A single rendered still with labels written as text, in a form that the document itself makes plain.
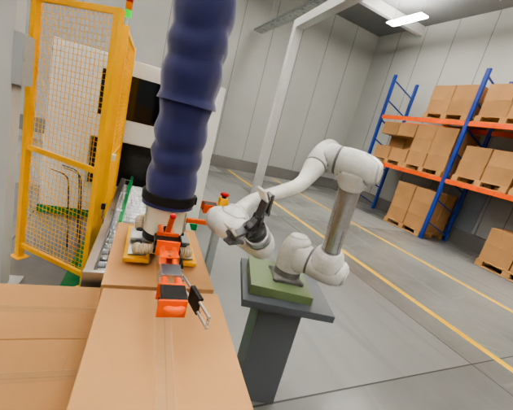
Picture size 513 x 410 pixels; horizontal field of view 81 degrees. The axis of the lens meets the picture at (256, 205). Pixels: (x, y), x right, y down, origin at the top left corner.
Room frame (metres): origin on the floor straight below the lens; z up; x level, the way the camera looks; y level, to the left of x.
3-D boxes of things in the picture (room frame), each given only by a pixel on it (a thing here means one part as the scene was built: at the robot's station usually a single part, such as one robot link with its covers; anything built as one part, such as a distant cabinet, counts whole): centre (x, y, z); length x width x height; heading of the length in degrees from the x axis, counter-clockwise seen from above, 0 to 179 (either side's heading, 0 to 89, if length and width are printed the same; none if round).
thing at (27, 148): (2.26, 1.56, 1.05); 0.87 x 0.10 x 2.10; 74
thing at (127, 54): (3.09, 1.57, 1.05); 1.17 x 0.10 x 2.10; 22
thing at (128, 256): (1.23, 0.47, 0.99); 0.34 x 0.10 x 0.05; 22
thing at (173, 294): (0.71, 0.16, 1.09); 0.08 x 0.07 x 0.05; 22
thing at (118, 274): (1.26, 0.37, 0.74); 0.60 x 0.40 x 0.40; 22
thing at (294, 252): (1.64, -0.29, 0.97); 0.18 x 0.16 x 0.22; 65
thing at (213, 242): (2.33, 0.26, 0.50); 0.07 x 0.07 x 1.00; 22
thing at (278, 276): (1.67, -0.27, 0.83); 0.22 x 0.18 x 0.06; 11
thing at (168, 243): (1.04, 0.28, 1.09); 0.10 x 0.08 x 0.06; 112
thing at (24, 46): (1.95, 1.64, 1.62); 0.20 x 0.05 x 0.30; 22
